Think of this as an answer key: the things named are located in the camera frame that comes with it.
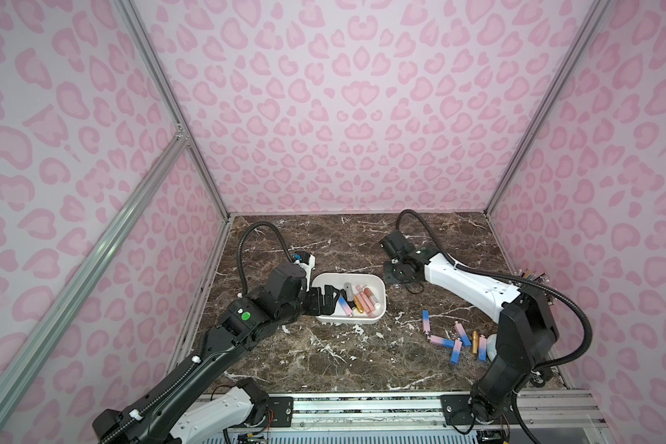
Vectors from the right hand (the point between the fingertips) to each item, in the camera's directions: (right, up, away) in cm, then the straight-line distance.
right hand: (390, 275), depth 89 cm
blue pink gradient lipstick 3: (+19, -21, -5) cm, 29 cm away
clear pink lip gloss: (-9, -9, +4) cm, 13 cm away
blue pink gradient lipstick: (-14, -12, +2) cm, 18 cm away
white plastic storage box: (-17, -3, +7) cm, 18 cm away
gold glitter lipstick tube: (-10, -11, +3) cm, 15 cm away
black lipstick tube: (-13, -10, +2) cm, 16 cm away
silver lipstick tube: (-14, -5, +6) cm, 16 cm away
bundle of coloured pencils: (+41, +1, -6) cm, 41 cm away
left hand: (-19, -2, -18) cm, 26 cm away
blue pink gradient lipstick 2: (+11, -14, -1) cm, 17 cm away
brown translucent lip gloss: (-7, -7, +7) cm, 12 cm away
